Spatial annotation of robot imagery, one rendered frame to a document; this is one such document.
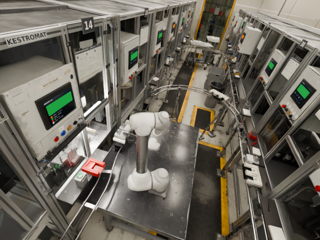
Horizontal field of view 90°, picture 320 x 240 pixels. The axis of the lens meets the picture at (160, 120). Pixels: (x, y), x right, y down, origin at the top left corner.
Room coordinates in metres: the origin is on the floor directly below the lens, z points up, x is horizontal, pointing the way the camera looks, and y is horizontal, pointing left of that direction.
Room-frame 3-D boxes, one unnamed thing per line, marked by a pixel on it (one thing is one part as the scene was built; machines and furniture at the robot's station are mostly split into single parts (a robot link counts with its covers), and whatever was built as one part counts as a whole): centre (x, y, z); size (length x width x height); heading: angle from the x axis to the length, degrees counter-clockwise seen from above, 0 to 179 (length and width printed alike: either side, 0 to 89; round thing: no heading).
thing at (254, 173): (1.16, -1.10, 0.84); 0.37 x 0.14 x 0.10; 171
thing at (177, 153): (1.27, 0.01, 0.66); 1.50 x 1.06 x 0.04; 171
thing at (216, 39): (7.76, -1.59, 0.48); 0.84 x 0.58 x 0.97; 179
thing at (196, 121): (3.11, -1.00, 0.01); 1.00 x 0.55 x 0.01; 171
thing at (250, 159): (1.28, -1.12, 0.92); 0.13 x 0.10 x 0.09; 81
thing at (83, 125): (0.71, 0.60, 1.37); 0.36 x 0.04 x 0.04; 171
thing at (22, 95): (0.73, 0.74, 1.60); 0.42 x 0.29 x 0.46; 171
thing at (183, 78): (5.66, -0.64, 0.01); 5.85 x 0.59 x 0.01; 171
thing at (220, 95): (2.78, -1.00, 0.84); 0.37 x 0.14 x 0.10; 49
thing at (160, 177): (0.86, -0.11, 0.85); 0.18 x 0.16 x 0.22; 109
